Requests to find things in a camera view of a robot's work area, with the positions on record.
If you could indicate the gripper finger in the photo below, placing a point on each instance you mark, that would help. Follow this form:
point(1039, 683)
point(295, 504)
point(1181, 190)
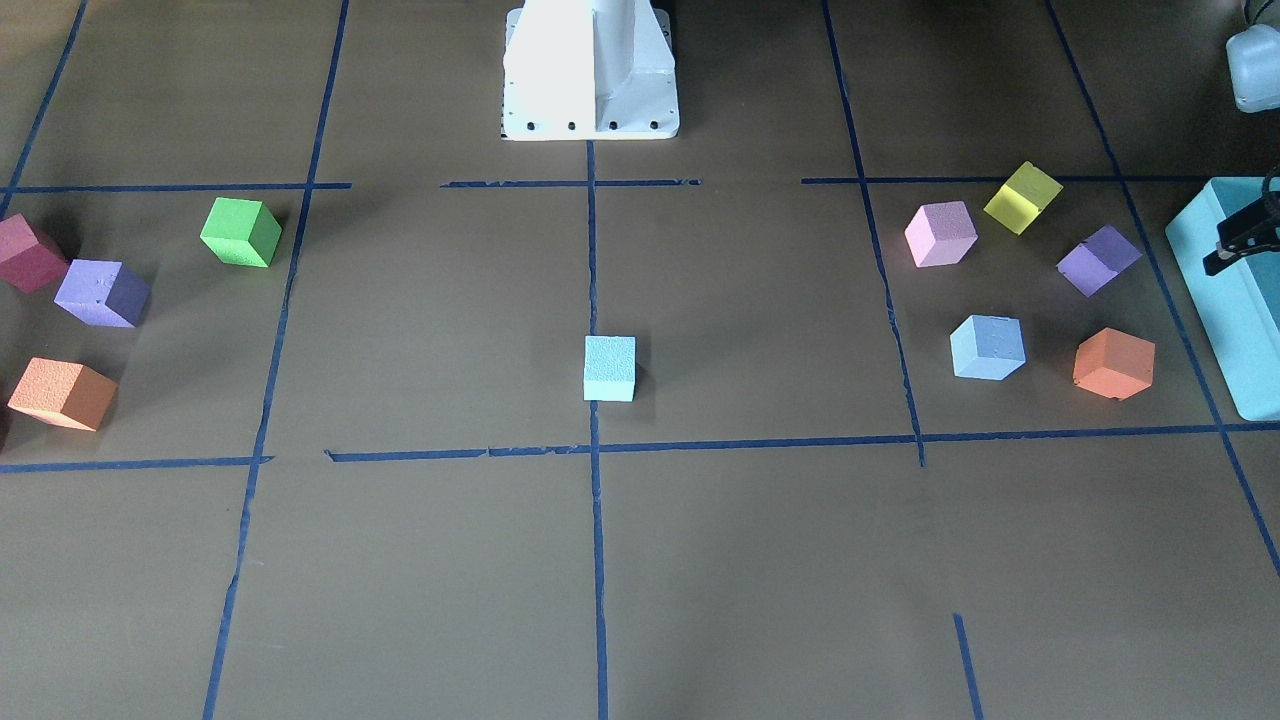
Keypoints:
point(1226, 253)
point(1253, 228)

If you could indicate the light blue foam block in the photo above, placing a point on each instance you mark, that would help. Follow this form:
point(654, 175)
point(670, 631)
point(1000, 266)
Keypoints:
point(609, 373)
point(987, 347)

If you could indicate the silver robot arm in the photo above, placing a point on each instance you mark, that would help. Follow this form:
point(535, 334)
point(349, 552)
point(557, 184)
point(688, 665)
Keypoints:
point(1253, 63)

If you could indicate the blue plastic bin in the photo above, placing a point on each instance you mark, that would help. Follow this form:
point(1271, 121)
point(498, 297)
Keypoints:
point(1238, 307)

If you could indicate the purple foam block far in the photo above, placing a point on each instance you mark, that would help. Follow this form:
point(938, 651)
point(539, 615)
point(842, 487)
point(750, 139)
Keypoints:
point(1098, 260)

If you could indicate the purple foam block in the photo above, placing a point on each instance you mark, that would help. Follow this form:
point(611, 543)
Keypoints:
point(103, 293)
point(1098, 260)

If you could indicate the orange foam block far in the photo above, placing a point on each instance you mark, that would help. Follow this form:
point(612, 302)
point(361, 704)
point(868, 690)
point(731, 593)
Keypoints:
point(1114, 364)

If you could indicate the orange foam block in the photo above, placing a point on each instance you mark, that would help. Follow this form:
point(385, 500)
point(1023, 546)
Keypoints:
point(68, 395)
point(1114, 364)

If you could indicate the yellow foam block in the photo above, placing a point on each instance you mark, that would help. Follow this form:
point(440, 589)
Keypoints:
point(1022, 198)

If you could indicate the pink foam block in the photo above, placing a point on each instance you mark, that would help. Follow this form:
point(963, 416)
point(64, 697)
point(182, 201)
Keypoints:
point(940, 233)

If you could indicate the green foam block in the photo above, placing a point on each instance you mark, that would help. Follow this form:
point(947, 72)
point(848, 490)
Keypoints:
point(241, 232)

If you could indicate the purple foam block near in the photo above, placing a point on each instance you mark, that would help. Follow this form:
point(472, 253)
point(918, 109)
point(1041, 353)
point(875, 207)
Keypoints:
point(103, 293)

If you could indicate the orange foam block near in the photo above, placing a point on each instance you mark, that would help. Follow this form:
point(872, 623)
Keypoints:
point(68, 395)

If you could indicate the magenta foam block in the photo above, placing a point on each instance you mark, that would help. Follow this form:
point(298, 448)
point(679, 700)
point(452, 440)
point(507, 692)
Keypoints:
point(29, 258)

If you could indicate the white pedestal column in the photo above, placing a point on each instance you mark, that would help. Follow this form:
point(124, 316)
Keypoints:
point(589, 71)

